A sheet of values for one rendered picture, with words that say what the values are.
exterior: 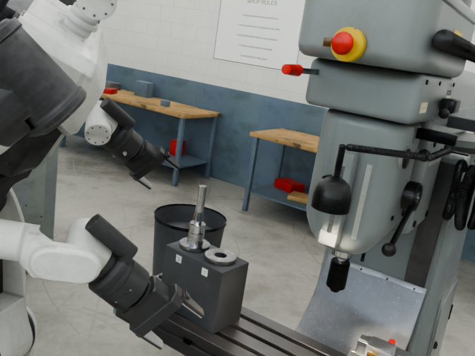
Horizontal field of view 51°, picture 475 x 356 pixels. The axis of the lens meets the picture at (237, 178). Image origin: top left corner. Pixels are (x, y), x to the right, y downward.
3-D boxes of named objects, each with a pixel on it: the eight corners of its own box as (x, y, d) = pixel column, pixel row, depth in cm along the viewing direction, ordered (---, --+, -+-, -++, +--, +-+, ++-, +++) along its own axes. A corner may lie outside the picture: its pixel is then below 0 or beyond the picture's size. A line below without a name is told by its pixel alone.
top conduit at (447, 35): (450, 51, 84) (456, 30, 83) (425, 48, 86) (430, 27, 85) (485, 65, 121) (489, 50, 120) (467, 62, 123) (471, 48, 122)
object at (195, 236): (200, 240, 148) (202, 222, 146) (204, 246, 144) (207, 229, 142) (185, 240, 146) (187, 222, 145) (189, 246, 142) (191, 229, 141)
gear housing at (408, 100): (414, 126, 95) (427, 73, 93) (301, 103, 108) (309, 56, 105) (447, 119, 123) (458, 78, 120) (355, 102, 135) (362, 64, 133)
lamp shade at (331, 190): (315, 212, 90) (321, 179, 89) (307, 200, 97) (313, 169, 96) (353, 217, 91) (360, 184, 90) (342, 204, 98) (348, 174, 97)
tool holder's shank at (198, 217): (201, 220, 145) (206, 184, 142) (204, 224, 142) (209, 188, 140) (191, 220, 144) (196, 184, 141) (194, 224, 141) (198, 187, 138)
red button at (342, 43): (348, 56, 86) (353, 32, 85) (327, 52, 88) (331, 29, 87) (355, 57, 88) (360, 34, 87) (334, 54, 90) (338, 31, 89)
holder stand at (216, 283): (213, 335, 136) (223, 268, 131) (157, 301, 149) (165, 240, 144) (239, 320, 145) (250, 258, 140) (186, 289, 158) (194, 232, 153)
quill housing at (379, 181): (374, 269, 107) (408, 123, 99) (290, 238, 118) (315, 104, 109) (399, 246, 123) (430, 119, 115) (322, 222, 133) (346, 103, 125)
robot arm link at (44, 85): (-62, 95, 67) (13, 31, 66) (-41, 79, 75) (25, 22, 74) (6, 155, 72) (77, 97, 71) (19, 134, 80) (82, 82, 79)
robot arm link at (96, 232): (97, 308, 87) (47, 270, 82) (100, 272, 96) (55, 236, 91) (145, 269, 85) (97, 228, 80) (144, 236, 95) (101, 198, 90)
